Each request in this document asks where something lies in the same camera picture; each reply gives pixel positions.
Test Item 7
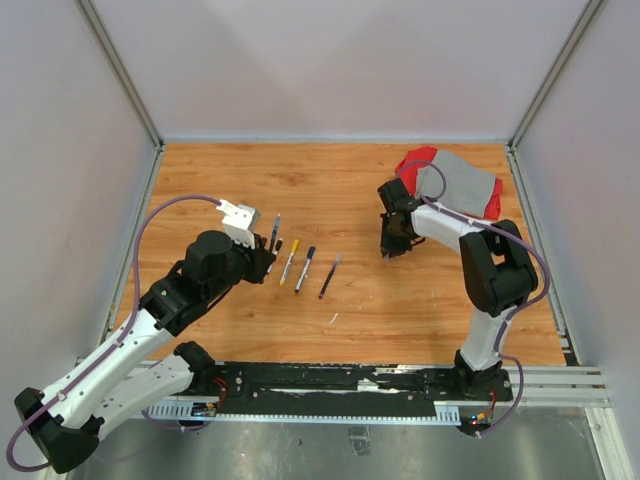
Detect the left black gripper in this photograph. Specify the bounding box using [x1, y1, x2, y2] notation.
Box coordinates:
[205, 232, 276, 301]

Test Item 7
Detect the white whiteboard marker pen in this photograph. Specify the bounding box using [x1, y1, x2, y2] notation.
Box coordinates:
[267, 238, 283, 275]

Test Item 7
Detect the white marker yellow end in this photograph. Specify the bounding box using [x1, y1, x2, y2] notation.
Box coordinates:
[279, 239, 299, 287]

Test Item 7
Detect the white blue marker pen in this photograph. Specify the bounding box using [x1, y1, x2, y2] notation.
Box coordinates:
[294, 246, 316, 294]

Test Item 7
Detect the purple marker pen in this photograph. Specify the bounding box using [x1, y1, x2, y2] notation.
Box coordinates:
[317, 254, 343, 300]

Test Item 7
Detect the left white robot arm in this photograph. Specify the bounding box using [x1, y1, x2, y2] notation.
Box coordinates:
[14, 230, 275, 474]

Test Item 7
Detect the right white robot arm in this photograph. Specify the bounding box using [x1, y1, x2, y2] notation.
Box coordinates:
[377, 179, 538, 401]

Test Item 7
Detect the red and grey cloth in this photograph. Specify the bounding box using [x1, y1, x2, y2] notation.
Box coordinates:
[395, 146, 504, 221]

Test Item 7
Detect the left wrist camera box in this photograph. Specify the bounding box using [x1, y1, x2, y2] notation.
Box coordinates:
[216, 200, 260, 249]

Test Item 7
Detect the black mounting base rail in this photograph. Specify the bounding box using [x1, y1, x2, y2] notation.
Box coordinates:
[179, 362, 513, 418]

